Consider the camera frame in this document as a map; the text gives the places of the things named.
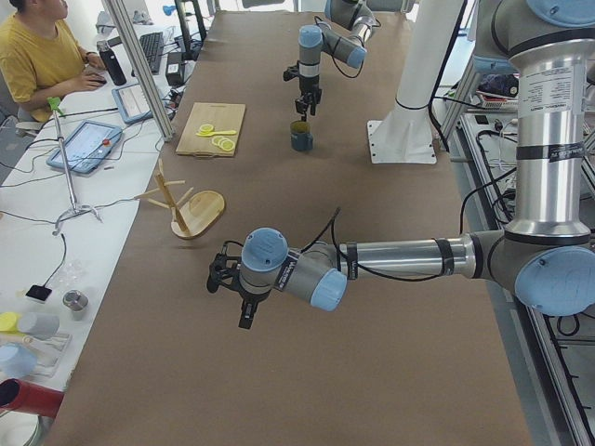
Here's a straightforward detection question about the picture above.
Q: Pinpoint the bamboo cutting board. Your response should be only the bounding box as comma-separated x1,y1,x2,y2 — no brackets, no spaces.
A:
174,102,246,158

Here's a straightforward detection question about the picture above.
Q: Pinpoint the lemon slice lower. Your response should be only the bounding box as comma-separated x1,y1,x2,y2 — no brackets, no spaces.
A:
210,136,235,153

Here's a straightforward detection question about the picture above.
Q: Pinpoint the blue teach pendant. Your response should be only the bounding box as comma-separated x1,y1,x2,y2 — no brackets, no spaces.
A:
112,84,152,125
63,120,123,175

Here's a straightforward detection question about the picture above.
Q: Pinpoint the metal stand with rod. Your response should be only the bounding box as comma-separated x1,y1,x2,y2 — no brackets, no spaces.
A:
47,97,102,236

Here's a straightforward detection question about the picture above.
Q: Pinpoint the white pedestal column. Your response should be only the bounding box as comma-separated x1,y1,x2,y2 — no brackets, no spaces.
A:
368,0,467,164

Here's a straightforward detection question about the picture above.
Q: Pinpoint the wooden cup rack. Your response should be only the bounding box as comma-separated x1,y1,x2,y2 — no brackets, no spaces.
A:
135,158,226,240

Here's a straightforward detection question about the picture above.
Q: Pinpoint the aluminium frame post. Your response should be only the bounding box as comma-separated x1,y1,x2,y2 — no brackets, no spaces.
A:
104,0,174,142

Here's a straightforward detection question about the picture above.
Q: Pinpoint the red bottle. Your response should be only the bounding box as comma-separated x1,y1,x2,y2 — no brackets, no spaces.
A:
1,378,64,418

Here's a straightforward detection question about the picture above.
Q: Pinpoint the blue teach pendant near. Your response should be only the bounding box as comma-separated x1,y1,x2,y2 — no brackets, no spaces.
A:
63,120,123,175

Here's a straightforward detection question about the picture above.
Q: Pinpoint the yellow cup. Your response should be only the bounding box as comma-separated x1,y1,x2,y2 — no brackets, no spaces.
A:
0,311,21,334

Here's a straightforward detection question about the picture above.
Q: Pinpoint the blue teach pendant far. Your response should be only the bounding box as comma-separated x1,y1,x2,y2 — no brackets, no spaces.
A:
112,84,152,125

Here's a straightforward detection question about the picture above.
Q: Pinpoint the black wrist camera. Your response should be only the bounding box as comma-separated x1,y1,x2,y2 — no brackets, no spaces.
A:
206,241,243,294

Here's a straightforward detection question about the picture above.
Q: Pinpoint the black water bottle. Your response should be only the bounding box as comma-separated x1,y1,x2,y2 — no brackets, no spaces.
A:
97,40,126,86

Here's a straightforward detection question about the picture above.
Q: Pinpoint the light blue cup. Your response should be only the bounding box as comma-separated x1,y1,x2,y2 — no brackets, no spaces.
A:
1,343,37,378

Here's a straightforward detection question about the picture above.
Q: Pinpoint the yellow plastic knife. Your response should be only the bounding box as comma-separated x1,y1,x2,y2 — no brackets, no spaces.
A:
195,130,237,138

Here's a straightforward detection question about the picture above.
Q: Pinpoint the small black pad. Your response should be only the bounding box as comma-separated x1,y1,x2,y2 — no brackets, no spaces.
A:
25,284,52,303

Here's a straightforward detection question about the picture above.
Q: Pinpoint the person in yellow shirt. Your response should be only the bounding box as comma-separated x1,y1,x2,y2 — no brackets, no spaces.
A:
1,0,106,123

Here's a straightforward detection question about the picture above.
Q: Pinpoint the dark blue mug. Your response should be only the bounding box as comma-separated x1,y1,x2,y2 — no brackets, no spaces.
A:
290,120,313,151

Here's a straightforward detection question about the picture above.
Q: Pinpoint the lemon slice group upper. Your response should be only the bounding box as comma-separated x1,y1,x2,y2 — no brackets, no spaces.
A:
196,124,215,136

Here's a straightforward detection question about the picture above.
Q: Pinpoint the grey cup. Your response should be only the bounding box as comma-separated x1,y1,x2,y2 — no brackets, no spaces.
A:
17,312,60,340

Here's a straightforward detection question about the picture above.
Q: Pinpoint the black keyboard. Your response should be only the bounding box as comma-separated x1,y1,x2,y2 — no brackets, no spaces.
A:
139,32,165,74

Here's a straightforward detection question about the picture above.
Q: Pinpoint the small steel cup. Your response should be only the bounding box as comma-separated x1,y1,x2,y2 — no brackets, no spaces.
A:
62,289,88,321

